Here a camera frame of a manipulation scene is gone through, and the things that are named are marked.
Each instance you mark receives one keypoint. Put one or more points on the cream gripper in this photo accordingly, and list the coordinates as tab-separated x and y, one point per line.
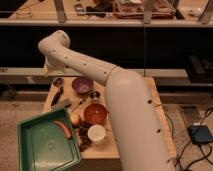
48	69

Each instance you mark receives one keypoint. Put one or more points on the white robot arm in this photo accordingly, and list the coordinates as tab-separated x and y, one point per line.
137	129

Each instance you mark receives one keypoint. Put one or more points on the small metal cup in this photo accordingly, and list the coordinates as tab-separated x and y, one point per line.
95	96

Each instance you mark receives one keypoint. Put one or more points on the white paper cup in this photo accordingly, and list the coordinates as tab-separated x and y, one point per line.
96	133

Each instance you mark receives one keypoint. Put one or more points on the purple bowl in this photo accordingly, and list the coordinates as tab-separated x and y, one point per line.
82	85

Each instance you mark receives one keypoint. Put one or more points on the grey metal block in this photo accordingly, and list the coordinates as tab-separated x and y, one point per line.
61	104

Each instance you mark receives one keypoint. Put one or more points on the wooden table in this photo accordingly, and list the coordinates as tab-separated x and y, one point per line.
108	149

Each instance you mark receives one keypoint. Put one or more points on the small dark spoon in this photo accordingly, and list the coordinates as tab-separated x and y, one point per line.
80	103

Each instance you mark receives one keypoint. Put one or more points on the apple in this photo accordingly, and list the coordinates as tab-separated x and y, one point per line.
75	120

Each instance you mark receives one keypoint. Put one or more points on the orange bowl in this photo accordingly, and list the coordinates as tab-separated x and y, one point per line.
95	114

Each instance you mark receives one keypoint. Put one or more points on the green plastic tray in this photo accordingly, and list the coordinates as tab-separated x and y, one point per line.
43	146

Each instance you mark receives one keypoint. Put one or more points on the bunch of dark grapes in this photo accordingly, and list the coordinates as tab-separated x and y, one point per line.
85	142

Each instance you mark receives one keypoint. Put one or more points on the black power box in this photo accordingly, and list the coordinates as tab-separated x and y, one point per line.
200	134

